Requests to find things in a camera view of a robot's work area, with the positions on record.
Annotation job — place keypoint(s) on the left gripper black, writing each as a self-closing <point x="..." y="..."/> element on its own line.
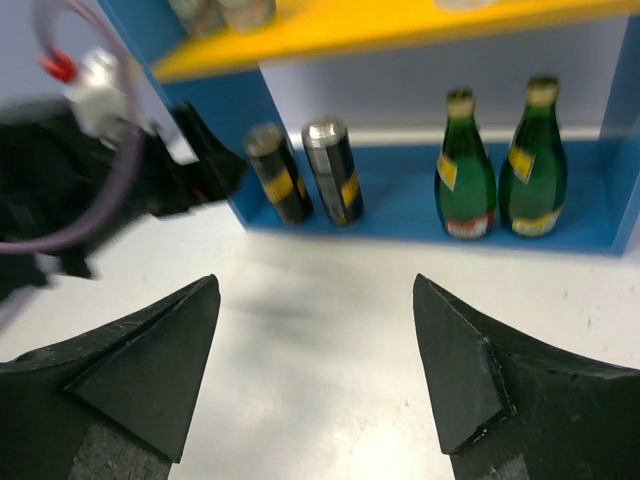
<point x="41" y="193"/>

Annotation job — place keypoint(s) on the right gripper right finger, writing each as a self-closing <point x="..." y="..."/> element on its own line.
<point x="509" y="406"/>

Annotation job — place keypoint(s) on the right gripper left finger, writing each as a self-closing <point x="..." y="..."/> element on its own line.
<point x="115" y="402"/>

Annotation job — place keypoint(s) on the black gold can front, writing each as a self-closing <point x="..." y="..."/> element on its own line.
<point x="270" y="155"/>

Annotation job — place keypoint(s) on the black gold can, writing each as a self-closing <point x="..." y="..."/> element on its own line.
<point x="270" y="155"/>
<point x="327" y="147"/>

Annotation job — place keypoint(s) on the green glass bottle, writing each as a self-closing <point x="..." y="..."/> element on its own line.
<point x="464" y="185"/>
<point x="533" y="178"/>

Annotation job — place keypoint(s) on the Pocari water bottle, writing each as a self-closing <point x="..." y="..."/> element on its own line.
<point x="459" y="6"/>

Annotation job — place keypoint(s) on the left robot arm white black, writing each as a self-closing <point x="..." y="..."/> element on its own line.
<point x="19" y="267"/>

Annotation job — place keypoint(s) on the blue shelf with yellow board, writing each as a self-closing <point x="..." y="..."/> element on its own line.
<point x="397" y="177"/>

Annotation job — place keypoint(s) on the left yellow soda water bottle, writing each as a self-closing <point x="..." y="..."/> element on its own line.
<point x="200" y="18"/>

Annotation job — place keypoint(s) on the yellow soda water bottle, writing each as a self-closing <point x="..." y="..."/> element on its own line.
<point x="200" y="18"/>
<point x="247" y="15"/>

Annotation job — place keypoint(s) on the right yellow soda water bottle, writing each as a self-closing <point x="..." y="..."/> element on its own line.
<point x="247" y="15"/>

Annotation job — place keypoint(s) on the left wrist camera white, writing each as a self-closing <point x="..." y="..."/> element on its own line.
<point x="88" y="124"/>

